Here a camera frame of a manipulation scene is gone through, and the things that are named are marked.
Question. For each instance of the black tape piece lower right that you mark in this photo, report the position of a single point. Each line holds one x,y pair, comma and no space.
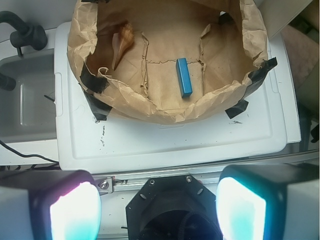
237,109

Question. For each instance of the black toy faucet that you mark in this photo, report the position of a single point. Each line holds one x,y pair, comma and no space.
25,34

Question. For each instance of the white plastic bin lid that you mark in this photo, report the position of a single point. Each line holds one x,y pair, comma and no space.
120,144

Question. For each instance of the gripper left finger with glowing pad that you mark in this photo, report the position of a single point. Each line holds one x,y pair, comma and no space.
49,205

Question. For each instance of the brown conch shell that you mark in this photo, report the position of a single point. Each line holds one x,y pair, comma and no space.
121,41

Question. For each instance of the blue rectangular block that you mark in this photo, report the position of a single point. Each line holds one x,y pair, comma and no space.
183,77

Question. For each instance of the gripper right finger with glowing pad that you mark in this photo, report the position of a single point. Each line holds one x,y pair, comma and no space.
269,201

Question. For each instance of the grey toy sink basin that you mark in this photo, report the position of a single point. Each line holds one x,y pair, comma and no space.
28,113

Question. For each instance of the aluminium rail with bracket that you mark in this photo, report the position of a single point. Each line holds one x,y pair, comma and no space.
108,183

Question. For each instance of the brown paper bag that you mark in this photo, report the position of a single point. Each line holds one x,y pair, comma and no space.
222,41

